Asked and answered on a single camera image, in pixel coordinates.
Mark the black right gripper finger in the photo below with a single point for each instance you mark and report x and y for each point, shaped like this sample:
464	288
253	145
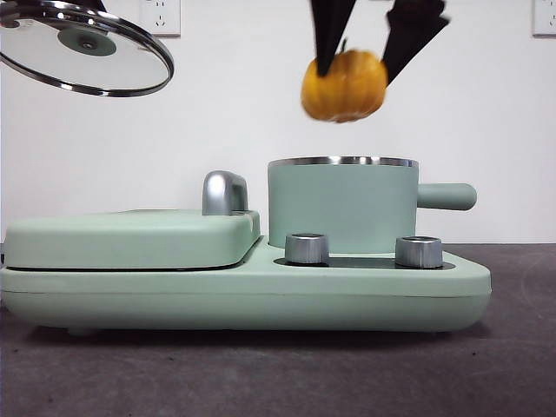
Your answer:
412	30
330	30

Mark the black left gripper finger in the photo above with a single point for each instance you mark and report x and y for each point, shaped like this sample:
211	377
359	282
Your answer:
96	5

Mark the glass lid with green knob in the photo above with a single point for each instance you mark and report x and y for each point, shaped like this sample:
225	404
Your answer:
87	43

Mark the yellow pumpkin with green stem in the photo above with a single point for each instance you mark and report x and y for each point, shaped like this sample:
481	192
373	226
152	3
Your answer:
343	91

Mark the silver control knob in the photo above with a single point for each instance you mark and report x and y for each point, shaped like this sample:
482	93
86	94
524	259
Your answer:
418	253
306	249

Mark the black control panel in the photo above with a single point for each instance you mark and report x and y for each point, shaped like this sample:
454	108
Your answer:
360	262

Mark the mint green grill cover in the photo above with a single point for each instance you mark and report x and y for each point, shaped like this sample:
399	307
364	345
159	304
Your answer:
130	243

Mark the mint green breakfast machine base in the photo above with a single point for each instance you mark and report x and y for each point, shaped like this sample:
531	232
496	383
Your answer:
260	299

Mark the white wall socket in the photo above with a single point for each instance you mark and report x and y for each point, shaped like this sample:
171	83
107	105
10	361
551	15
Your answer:
545	19
160	19

